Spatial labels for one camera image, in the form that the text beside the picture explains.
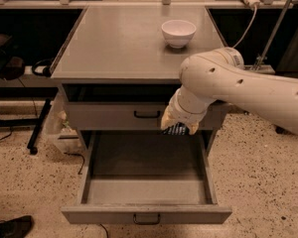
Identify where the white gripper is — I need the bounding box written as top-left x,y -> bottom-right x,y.
161,94 -> 209,135

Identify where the blue rxbar blueberry bar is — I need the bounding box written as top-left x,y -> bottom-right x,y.
162,123 -> 190,136

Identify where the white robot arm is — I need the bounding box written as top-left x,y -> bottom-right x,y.
161,48 -> 298,135

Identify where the open grey middle drawer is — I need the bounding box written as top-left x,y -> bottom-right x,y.
62,132 -> 231,225

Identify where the grey drawer cabinet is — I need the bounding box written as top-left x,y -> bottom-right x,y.
53,3 -> 224,148

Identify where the white ceramic bowl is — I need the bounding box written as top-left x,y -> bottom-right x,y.
161,20 -> 197,49

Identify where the metal pole stand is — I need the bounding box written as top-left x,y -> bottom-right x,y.
253,0 -> 298,71

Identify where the clear plastic bin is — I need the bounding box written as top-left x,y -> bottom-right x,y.
43,93 -> 82,154

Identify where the black shoe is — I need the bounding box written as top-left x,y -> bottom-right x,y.
0,215 -> 34,238

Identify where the grey side shelf rail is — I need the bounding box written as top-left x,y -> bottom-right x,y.
244,64 -> 275,75

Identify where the black floor cable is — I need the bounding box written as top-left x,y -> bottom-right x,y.
63,152 -> 86,176

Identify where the white power cable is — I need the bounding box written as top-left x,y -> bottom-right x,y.
231,4 -> 258,50

